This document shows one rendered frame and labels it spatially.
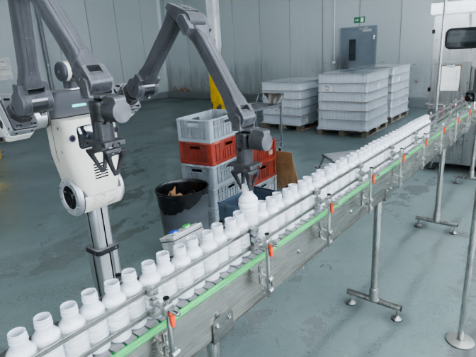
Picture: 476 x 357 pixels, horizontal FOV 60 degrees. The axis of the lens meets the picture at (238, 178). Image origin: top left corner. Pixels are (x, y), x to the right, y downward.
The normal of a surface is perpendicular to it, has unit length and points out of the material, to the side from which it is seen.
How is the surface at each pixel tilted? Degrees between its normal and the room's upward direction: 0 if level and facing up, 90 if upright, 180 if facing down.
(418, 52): 90
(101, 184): 90
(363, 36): 90
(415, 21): 90
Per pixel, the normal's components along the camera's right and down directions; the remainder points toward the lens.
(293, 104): -0.65, 0.27
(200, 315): 0.77, 0.15
